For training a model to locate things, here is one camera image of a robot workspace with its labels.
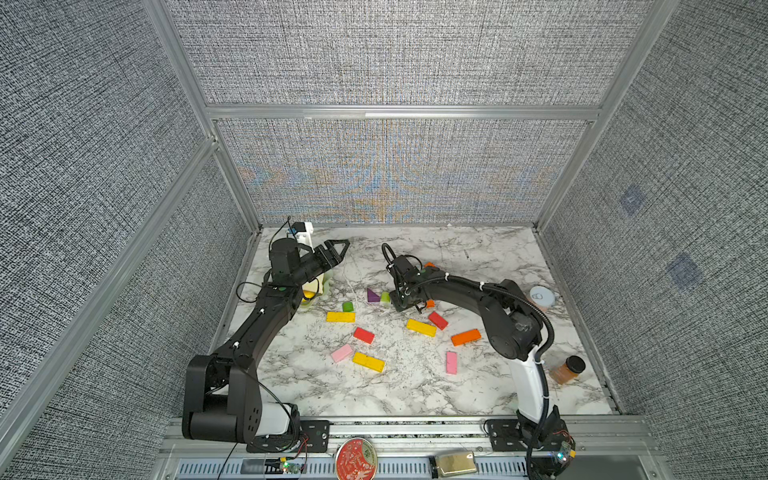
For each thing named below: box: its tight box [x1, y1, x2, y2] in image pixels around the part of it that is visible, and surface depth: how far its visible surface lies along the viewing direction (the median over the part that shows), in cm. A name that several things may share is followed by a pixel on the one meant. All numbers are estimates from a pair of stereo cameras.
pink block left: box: [331, 344, 353, 362], surface depth 88 cm
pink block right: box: [445, 351, 458, 375], surface depth 87 cm
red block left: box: [353, 326, 375, 344], surface depth 93 cm
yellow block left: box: [326, 311, 357, 323], surface depth 96 cm
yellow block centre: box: [406, 318, 437, 337], surface depth 94 cm
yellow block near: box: [352, 351, 385, 373], surface depth 87 cm
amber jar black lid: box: [550, 355, 586, 385], surface depth 78 cm
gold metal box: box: [437, 451, 477, 478], surface depth 68 cm
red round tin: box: [335, 437, 378, 480], surface depth 69 cm
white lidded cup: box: [530, 286, 555, 307], surface depth 95 cm
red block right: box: [428, 311, 449, 330], surface depth 95 cm
